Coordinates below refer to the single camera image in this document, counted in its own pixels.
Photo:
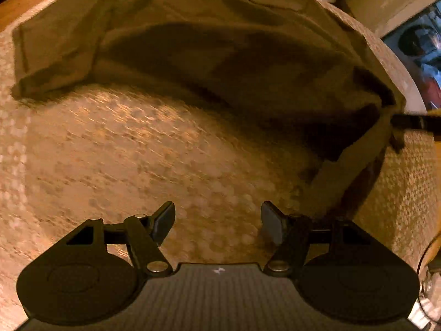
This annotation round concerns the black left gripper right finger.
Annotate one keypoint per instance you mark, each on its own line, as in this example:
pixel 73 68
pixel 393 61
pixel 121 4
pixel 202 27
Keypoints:
pixel 292 234

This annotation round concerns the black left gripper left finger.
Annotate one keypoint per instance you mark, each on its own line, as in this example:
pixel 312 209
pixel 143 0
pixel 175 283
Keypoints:
pixel 143 235

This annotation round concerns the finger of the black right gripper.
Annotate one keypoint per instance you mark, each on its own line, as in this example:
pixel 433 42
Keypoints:
pixel 416 122

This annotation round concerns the dark olive garment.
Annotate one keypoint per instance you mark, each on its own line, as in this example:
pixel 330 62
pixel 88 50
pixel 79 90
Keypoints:
pixel 291 65

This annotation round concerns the white lace floral tablecloth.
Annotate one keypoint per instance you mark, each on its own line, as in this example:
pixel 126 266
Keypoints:
pixel 109 152

